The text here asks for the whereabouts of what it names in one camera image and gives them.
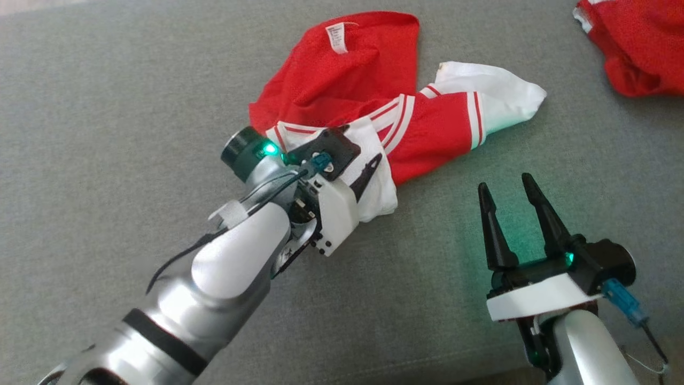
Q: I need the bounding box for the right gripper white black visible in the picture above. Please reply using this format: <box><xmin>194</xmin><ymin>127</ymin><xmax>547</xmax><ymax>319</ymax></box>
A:
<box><xmin>477</xmin><ymin>172</ymin><xmax>603</xmax><ymax>322</ymax></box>

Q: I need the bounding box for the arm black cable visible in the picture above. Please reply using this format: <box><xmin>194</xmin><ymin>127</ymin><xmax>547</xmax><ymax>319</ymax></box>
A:
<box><xmin>601</xmin><ymin>278</ymin><xmax>669</xmax><ymax>375</ymax></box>
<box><xmin>145</xmin><ymin>152</ymin><xmax>333</xmax><ymax>294</ymax></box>

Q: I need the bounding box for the grey fabric sofa seat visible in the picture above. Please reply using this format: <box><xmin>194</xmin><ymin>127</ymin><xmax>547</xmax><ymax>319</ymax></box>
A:
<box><xmin>0</xmin><ymin>0</ymin><xmax>684</xmax><ymax>385</ymax></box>

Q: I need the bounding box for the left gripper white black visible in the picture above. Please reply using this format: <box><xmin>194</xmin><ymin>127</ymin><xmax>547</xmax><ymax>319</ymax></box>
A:
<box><xmin>306</xmin><ymin>153</ymin><xmax>383</xmax><ymax>257</ymax></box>

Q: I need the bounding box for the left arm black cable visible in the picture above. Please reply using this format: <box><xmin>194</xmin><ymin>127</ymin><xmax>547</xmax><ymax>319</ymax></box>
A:
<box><xmin>145</xmin><ymin>152</ymin><xmax>333</xmax><ymax>294</ymax></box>

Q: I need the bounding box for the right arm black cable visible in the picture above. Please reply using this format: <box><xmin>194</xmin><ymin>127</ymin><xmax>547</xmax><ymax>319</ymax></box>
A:
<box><xmin>601</xmin><ymin>278</ymin><xmax>669</xmax><ymax>375</ymax></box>

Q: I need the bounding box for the red jersey with white stripes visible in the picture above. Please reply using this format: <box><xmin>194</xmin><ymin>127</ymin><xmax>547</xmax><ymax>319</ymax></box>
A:
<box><xmin>248</xmin><ymin>11</ymin><xmax>547</xmax><ymax>222</ymax></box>

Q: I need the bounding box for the red garment with white trim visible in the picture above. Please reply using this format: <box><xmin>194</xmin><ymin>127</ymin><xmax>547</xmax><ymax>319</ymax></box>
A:
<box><xmin>573</xmin><ymin>0</ymin><xmax>684</xmax><ymax>98</ymax></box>

